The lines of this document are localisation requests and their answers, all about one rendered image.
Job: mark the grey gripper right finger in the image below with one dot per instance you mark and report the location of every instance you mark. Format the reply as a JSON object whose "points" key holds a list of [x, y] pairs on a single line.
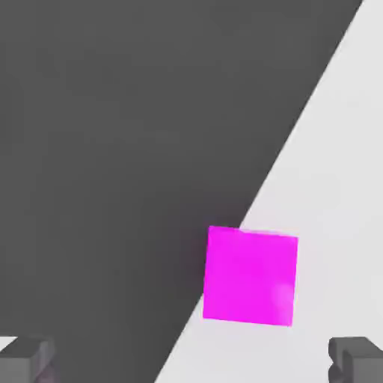
{"points": [[359, 362]]}

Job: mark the small magenta cube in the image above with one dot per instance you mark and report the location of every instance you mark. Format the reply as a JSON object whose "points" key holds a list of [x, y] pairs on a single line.
{"points": [[250, 276]]}

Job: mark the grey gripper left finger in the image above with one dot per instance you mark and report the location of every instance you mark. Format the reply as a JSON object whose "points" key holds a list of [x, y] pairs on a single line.
{"points": [[21, 362]]}

